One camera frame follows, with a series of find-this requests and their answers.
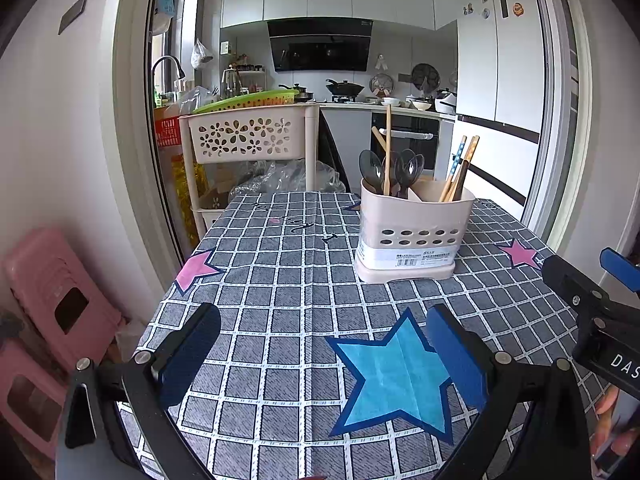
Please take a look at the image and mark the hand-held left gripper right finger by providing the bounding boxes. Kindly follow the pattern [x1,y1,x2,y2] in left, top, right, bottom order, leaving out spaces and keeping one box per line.
[426,304,594,453]

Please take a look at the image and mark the white refrigerator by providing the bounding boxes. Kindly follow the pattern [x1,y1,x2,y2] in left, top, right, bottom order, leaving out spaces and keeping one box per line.
[440,0,546,206]

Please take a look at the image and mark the clear crumpled plastic bags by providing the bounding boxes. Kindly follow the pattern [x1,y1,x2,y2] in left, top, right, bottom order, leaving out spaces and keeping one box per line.
[229,160,346,196]

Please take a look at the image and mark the pink plastic stool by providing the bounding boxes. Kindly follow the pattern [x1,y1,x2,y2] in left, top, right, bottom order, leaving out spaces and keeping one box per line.
[2,226,126,368]
[0,337,71,461]

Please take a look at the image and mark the person's right hand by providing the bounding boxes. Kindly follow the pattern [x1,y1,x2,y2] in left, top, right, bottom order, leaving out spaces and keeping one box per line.
[590,387,640,461]

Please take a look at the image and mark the green plastic basket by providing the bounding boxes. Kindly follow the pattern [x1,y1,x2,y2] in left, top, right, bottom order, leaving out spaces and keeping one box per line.
[192,90,296,115]

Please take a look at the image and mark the hanging white plastic bag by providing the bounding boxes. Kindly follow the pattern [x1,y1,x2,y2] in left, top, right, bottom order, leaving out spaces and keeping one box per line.
[191,38,213,68]

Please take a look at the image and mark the dark kitchen faucet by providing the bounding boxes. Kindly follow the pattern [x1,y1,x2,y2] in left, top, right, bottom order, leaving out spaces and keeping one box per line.
[151,56,187,92]

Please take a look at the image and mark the grey wall switch panel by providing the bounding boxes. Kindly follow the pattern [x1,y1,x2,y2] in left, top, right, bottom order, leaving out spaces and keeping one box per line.
[58,0,89,36]

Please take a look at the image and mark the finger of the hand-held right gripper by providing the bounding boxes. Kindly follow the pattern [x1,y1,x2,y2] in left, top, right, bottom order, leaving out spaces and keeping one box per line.
[541,255,611,318]
[600,247,640,293]

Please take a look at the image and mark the beige flower-cutout storage trolley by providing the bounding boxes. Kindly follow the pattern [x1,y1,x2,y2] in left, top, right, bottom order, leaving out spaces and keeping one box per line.
[179,102,320,241]

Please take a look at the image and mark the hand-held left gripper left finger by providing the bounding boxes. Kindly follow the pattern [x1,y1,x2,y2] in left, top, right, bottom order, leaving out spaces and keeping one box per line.
[64,302,222,451]

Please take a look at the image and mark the black chair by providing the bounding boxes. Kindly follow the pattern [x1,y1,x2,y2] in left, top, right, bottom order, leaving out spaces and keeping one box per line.
[317,110,353,193]

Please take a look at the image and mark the beige plastic utensil holder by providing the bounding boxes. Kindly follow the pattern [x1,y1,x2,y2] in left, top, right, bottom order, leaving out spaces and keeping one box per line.
[355,177,476,283]

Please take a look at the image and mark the grey checked star tablecloth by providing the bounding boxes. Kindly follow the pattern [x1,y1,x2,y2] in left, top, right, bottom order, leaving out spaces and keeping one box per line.
[117,191,621,480]

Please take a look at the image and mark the yellow packaged goods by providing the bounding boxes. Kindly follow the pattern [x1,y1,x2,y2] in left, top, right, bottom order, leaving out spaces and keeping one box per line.
[170,152,208,246]

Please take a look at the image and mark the black wok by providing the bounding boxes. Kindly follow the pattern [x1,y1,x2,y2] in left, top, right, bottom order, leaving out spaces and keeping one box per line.
[326,78,365,97]

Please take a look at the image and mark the black range hood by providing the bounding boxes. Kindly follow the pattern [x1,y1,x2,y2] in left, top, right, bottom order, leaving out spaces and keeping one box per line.
[266,18,375,73]

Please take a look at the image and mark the grey kitchen counter unit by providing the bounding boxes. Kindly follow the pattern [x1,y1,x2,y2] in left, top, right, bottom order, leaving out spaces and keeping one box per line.
[320,102,458,196]

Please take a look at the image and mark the black built-in oven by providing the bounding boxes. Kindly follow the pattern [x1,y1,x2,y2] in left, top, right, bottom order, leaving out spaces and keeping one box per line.
[370,112,441,181]

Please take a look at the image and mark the dark round steamer rack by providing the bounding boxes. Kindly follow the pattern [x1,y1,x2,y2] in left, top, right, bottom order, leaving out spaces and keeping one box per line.
[411,63,441,92]

